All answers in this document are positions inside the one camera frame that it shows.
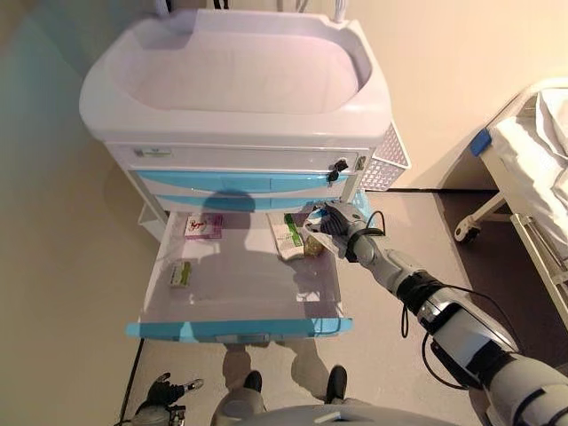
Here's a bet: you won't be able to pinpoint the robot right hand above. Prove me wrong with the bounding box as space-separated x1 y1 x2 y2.
310 200 369 249

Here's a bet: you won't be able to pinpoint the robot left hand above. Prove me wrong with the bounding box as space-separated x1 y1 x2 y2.
146 371 205 407

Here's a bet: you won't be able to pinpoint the blue fronted cart drawer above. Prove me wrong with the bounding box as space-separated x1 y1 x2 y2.
124 208 356 345
130 168 351 194
150 193 345 212

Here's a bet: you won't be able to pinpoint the small green white medicine box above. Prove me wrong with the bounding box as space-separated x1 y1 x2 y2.
168 260 193 289

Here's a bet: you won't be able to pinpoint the pink white medicine box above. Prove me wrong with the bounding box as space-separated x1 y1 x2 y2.
184 213 225 241

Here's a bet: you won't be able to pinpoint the white bin with blue lid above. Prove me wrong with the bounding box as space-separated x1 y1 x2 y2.
341 190 372 223

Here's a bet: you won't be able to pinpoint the black keys in lock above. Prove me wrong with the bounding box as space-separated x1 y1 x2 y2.
326 160 351 184

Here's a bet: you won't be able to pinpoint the white box with green stripe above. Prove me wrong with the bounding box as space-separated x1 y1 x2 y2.
268 212 307 261

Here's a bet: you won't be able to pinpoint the white lattice side basket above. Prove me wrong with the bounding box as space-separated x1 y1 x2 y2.
357 122 413 193

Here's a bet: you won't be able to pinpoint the silver robot left leg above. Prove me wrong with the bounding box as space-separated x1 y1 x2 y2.
212 370 264 426

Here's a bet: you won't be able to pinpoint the bed caster wheel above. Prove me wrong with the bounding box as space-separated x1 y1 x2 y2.
453 217 483 244

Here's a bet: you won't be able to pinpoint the white medical cart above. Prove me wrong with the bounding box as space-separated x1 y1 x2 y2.
78 7 391 223

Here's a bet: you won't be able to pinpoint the grey robot torso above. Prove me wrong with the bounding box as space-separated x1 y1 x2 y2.
217 397 449 426

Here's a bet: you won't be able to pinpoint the blue bed corner bumper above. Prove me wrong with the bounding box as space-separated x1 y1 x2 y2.
469 128 493 157

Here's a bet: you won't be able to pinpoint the white cart side rack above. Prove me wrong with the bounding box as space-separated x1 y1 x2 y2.
136 204 170 243

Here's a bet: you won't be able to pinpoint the white sheeted mattress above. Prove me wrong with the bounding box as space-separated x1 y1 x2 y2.
494 113 568 249

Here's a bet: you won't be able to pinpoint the white blanket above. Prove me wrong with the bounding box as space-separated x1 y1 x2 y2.
532 88 568 249

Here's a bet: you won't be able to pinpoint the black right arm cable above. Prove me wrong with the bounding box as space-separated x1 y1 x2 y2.
363 210 525 387

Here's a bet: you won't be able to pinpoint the white hospital bed frame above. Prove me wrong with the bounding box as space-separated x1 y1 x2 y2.
452 77 568 307

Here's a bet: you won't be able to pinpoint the white bed side rail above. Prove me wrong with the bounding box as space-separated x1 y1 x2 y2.
509 211 568 307

